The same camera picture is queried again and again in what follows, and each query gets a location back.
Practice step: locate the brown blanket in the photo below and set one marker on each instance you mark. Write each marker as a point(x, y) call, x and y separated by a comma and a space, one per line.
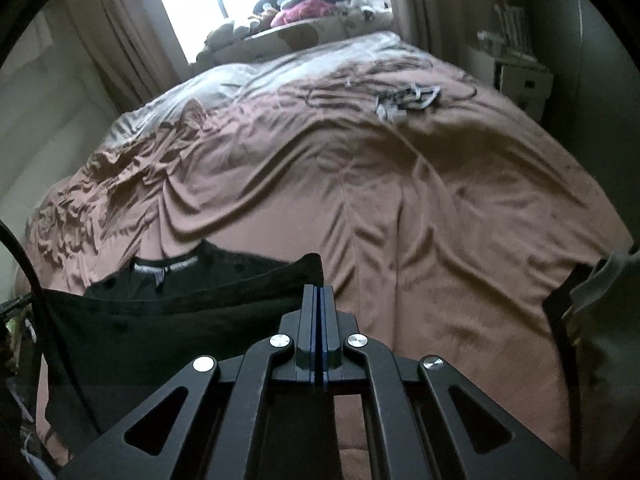
point(400, 210)

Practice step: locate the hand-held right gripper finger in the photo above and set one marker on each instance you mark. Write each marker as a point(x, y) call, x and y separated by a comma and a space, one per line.
point(325, 320)
point(314, 320)

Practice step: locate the person's grey shirt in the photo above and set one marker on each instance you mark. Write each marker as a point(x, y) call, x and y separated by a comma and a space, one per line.
point(610, 335)

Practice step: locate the white plush toy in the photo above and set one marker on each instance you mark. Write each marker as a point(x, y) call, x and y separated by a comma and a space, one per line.
point(367, 7)

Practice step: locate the white bedside cabinet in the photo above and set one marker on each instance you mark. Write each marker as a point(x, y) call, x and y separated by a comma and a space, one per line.
point(522, 87)

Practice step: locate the pink cloth pile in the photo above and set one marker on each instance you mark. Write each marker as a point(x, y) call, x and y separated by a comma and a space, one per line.
point(305, 10)

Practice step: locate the black bear print t-shirt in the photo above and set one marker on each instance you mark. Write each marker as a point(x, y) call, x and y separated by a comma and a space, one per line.
point(150, 320)

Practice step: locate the beige curtain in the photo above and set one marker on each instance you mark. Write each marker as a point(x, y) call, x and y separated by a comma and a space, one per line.
point(425, 0)
point(130, 25)

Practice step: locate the grey bed sheet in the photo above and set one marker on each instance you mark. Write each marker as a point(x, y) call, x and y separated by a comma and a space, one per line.
point(225, 85)

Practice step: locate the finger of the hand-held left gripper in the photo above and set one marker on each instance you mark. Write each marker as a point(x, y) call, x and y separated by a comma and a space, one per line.
point(15, 306)

